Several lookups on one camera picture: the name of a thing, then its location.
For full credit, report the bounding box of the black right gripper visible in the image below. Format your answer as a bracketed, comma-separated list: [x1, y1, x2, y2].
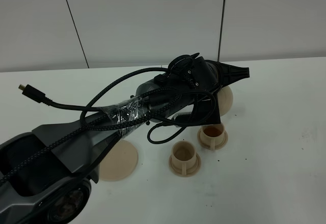
[205, 60, 250, 89]

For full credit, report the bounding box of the tan ceramic teapot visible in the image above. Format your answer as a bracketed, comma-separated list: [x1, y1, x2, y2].
[213, 72, 233, 117]

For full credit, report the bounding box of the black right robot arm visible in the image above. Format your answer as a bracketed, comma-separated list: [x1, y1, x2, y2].
[1, 53, 250, 223]

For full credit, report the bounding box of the tan round teapot saucer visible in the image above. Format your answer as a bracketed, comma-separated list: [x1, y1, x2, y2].
[99, 140, 139, 181]

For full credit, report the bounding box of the tan far teacup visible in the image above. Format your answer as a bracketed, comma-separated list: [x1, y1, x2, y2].
[200, 122, 226, 152]

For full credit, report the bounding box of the tan teacup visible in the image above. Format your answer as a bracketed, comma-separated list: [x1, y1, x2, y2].
[171, 141, 197, 161]
[200, 122, 226, 152]

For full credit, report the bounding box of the tan far cup saucer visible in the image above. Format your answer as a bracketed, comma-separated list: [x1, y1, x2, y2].
[197, 128, 229, 150]

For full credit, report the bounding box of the tan cup saucer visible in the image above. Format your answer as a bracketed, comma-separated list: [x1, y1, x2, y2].
[197, 128, 229, 150]
[169, 153, 201, 177]

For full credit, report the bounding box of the tan near teacup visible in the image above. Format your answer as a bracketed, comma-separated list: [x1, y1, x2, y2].
[171, 141, 197, 161]

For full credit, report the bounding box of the tan near cup saucer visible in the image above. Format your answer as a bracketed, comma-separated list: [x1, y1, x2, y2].
[169, 153, 201, 177]

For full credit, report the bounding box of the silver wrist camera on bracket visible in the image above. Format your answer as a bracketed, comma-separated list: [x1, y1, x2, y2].
[172, 92, 221, 126]

